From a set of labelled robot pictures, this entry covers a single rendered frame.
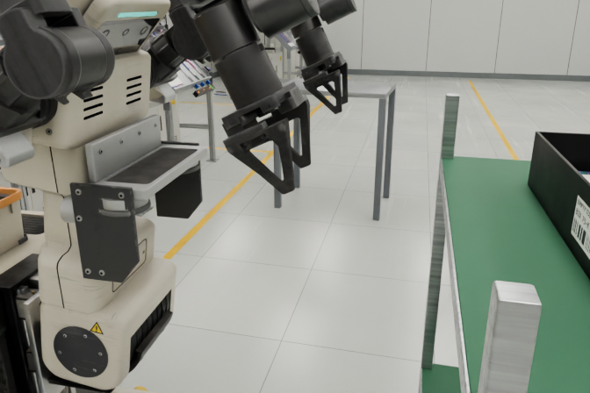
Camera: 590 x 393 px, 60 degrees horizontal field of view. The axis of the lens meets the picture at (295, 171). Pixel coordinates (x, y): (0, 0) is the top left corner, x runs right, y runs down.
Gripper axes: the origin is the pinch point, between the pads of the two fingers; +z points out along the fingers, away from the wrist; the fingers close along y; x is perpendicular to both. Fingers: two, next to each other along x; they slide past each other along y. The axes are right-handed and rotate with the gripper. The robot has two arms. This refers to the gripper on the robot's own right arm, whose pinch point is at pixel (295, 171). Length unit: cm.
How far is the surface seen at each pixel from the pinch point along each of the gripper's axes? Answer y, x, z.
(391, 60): 937, 42, 55
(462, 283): 8.4, -11.4, 23.9
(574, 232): 20.7, -27.7, 28.0
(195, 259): 176, 129, 58
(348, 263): 188, 57, 93
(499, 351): -20.2, -14.8, 14.2
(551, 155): 38, -31, 22
